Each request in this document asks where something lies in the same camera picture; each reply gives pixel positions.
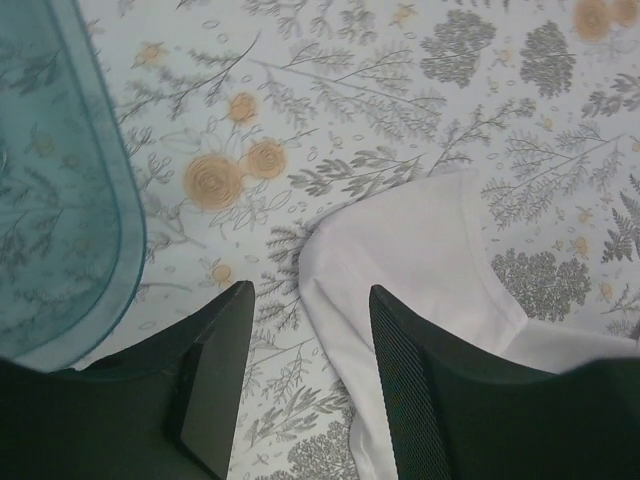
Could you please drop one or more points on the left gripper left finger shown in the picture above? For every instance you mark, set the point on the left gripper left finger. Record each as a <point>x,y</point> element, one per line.
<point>164,408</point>

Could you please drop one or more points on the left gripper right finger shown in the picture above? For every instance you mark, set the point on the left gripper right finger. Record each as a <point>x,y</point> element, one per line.
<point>456,411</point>

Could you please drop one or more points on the white t shirt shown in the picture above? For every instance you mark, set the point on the white t shirt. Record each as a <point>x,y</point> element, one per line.
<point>422,241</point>

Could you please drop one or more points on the teal plastic basket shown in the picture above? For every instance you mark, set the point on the teal plastic basket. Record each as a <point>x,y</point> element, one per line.
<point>73,233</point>

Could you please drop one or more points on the floral table mat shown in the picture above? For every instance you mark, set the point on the floral table mat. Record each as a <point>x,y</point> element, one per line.
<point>246,123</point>

